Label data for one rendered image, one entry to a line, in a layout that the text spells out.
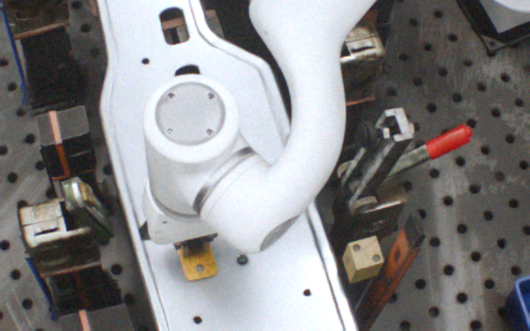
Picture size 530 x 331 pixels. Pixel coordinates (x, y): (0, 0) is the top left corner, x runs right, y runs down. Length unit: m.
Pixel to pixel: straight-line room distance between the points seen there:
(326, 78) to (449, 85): 0.81
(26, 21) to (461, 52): 0.72
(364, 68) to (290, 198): 0.41
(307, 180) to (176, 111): 0.12
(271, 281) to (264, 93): 0.24
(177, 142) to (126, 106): 0.41
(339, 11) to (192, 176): 0.19
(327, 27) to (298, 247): 0.40
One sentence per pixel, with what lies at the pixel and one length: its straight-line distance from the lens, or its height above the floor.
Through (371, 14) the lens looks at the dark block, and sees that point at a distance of 1.34.
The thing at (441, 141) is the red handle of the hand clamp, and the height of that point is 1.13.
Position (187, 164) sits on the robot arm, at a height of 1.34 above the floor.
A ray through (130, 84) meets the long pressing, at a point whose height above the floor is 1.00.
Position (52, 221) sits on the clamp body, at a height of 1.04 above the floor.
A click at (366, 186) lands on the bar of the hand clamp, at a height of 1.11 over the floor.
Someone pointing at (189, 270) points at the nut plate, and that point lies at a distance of 1.23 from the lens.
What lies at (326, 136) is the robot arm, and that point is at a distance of 0.92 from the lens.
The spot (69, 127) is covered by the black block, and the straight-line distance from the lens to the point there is 1.32.
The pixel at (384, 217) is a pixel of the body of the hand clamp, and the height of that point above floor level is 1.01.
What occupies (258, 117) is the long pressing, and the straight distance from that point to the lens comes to 1.31.
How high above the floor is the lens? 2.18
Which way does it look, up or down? 66 degrees down
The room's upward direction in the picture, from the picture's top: 8 degrees clockwise
